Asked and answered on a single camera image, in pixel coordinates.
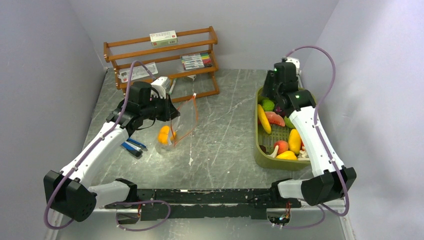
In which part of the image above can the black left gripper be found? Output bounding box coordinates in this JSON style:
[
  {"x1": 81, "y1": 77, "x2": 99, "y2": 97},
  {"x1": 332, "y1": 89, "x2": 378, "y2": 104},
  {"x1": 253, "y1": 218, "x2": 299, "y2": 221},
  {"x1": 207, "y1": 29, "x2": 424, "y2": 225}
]
[{"x1": 141, "y1": 92, "x2": 181, "y2": 122}]

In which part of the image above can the green toy lime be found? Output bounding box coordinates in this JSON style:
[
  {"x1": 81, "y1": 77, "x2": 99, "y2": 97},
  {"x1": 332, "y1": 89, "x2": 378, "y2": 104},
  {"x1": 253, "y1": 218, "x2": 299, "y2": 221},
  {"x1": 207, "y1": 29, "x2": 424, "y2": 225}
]
[{"x1": 260, "y1": 99, "x2": 275, "y2": 112}]

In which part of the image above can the clear zip bag orange zipper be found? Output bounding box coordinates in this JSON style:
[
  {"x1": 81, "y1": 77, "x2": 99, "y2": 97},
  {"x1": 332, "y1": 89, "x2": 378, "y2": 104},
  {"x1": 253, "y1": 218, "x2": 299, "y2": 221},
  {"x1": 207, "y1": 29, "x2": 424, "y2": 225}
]
[{"x1": 155, "y1": 93, "x2": 198, "y2": 153}]

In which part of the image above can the purple toy onion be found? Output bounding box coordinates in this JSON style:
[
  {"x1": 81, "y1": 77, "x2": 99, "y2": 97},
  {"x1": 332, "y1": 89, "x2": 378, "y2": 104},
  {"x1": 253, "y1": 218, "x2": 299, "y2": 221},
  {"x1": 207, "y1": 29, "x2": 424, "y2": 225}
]
[{"x1": 274, "y1": 105, "x2": 286, "y2": 118}]

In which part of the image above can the orange toy bell pepper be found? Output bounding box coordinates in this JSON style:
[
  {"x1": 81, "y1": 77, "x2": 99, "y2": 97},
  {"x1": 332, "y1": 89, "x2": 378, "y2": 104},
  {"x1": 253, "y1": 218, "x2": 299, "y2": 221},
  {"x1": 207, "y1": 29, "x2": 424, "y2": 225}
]
[{"x1": 157, "y1": 125, "x2": 177, "y2": 145}]

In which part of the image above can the yellow toy banana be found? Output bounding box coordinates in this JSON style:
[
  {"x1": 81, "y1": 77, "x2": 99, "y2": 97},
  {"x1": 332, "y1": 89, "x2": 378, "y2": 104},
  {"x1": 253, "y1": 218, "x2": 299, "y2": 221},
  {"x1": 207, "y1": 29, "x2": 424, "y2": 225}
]
[{"x1": 257, "y1": 104, "x2": 272, "y2": 134}]

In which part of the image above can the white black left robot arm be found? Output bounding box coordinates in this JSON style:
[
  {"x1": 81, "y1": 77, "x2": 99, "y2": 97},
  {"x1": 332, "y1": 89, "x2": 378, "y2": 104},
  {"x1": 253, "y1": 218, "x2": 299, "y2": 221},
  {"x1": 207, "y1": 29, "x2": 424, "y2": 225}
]
[{"x1": 43, "y1": 80, "x2": 180, "y2": 222}]

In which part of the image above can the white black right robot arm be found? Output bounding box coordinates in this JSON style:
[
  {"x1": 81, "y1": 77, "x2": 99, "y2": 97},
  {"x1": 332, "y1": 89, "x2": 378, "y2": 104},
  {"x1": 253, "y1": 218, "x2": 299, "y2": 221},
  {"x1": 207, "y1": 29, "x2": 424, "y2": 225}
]
[{"x1": 262, "y1": 61, "x2": 357, "y2": 207}]

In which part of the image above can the green capped white marker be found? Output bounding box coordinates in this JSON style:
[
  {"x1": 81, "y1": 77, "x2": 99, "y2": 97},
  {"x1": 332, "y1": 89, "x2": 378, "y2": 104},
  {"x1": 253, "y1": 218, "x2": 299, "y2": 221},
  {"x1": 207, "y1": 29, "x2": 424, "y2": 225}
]
[{"x1": 169, "y1": 78, "x2": 177, "y2": 95}]

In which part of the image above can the pink toy watermelon slice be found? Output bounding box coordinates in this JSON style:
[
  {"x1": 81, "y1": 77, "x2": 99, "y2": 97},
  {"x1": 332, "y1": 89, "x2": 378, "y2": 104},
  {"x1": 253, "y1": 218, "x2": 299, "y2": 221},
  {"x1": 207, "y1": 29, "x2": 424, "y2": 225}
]
[{"x1": 264, "y1": 111, "x2": 286, "y2": 127}]

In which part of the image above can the olive green plastic bin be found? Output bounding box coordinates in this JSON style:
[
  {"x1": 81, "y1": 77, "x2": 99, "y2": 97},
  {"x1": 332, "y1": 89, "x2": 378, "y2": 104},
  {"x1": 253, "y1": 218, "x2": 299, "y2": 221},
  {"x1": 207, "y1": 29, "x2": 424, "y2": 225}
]
[{"x1": 253, "y1": 88, "x2": 311, "y2": 172}]

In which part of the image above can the blue black stapler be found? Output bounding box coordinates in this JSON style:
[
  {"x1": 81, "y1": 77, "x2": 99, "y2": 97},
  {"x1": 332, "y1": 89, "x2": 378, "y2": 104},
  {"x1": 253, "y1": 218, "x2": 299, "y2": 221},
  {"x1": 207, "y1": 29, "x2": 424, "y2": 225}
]
[{"x1": 121, "y1": 138, "x2": 148, "y2": 159}]

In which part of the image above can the wooden three-tier shelf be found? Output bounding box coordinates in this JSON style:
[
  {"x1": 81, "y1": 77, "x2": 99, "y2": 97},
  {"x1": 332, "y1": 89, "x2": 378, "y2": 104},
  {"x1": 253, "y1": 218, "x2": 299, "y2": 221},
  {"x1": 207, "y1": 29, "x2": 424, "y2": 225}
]
[{"x1": 103, "y1": 26, "x2": 220, "y2": 98}]

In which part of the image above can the yellow toy lemon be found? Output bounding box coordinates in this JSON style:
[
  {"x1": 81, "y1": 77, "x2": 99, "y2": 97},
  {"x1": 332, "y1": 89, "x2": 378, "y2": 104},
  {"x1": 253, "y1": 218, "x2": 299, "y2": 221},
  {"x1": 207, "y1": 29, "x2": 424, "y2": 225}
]
[{"x1": 288, "y1": 128, "x2": 302, "y2": 155}]

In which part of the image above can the red orange toy peach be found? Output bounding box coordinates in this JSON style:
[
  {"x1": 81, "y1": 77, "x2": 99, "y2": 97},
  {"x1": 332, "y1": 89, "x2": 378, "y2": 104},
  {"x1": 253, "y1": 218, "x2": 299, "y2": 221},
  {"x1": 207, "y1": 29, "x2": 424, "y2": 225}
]
[{"x1": 274, "y1": 140, "x2": 289, "y2": 155}]

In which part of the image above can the coloured marker pen pack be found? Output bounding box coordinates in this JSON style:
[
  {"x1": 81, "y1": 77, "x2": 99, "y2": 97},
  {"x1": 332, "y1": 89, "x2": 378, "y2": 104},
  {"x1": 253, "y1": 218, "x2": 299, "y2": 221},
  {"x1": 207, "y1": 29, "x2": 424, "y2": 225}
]
[{"x1": 180, "y1": 52, "x2": 213, "y2": 71}]

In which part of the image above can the white toy mushroom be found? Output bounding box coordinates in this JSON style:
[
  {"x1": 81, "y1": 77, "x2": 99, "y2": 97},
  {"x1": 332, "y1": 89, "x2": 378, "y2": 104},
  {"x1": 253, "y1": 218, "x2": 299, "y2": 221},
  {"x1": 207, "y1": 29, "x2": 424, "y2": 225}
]
[{"x1": 267, "y1": 145, "x2": 279, "y2": 159}]

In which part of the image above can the yellow toy mango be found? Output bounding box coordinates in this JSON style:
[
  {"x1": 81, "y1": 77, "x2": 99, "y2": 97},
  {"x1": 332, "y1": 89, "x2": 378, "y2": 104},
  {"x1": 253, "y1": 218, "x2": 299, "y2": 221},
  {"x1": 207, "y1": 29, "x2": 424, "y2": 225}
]
[{"x1": 275, "y1": 150, "x2": 298, "y2": 161}]

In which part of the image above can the green white box top shelf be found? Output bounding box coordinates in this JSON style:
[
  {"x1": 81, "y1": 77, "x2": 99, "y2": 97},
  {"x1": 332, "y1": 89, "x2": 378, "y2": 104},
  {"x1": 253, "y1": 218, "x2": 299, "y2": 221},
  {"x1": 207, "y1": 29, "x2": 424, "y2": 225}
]
[{"x1": 149, "y1": 30, "x2": 178, "y2": 48}]

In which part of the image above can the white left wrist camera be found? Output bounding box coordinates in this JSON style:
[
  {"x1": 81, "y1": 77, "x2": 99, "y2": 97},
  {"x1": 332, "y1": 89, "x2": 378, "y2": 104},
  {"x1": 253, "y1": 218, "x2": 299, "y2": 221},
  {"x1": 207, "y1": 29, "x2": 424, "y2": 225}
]
[{"x1": 151, "y1": 76, "x2": 171, "y2": 99}]

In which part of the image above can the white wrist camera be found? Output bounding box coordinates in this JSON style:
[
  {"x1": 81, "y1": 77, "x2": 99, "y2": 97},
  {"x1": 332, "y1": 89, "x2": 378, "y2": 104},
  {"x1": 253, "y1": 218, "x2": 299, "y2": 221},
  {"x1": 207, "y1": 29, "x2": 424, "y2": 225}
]
[
  {"x1": 151, "y1": 76, "x2": 171, "y2": 99},
  {"x1": 286, "y1": 57, "x2": 301, "y2": 74}
]

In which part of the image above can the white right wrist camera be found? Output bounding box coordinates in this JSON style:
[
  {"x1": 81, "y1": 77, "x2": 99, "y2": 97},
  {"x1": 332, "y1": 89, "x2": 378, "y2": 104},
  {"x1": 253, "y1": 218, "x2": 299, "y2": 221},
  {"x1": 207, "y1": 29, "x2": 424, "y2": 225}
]
[{"x1": 286, "y1": 57, "x2": 301, "y2": 74}]

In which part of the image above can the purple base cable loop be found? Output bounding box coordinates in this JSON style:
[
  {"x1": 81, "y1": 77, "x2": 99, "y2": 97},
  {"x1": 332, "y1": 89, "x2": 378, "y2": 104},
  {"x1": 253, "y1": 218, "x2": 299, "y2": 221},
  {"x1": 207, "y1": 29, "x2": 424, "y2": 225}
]
[{"x1": 115, "y1": 201, "x2": 173, "y2": 232}]

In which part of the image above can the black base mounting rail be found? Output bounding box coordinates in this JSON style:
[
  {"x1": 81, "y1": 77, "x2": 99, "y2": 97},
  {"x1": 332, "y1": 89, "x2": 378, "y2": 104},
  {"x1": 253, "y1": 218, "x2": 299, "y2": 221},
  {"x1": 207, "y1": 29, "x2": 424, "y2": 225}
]
[{"x1": 123, "y1": 187, "x2": 302, "y2": 221}]

